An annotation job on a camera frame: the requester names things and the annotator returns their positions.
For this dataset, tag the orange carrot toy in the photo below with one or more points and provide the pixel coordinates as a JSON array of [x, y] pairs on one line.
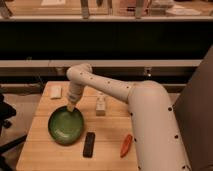
[[126, 145]]

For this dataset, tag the black rectangular remote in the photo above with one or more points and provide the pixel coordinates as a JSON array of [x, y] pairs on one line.
[[89, 145]]

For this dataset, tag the white block center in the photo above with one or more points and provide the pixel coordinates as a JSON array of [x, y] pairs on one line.
[[100, 105]]

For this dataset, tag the white block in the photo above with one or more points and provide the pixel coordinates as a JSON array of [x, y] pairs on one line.
[[56, 92], [100, 105]]

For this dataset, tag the black office chair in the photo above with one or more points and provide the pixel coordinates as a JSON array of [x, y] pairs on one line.
[[6, 112]]

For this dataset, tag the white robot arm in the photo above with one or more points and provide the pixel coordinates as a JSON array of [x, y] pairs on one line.
[[158, 141]]

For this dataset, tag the white block left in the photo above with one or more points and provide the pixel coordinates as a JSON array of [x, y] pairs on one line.
[[56, 92]]

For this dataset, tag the green ceramic bowl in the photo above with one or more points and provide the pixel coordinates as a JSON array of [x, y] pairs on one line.
[[65, 127]]

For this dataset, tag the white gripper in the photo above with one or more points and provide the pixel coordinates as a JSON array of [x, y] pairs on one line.
[[72, 101]]

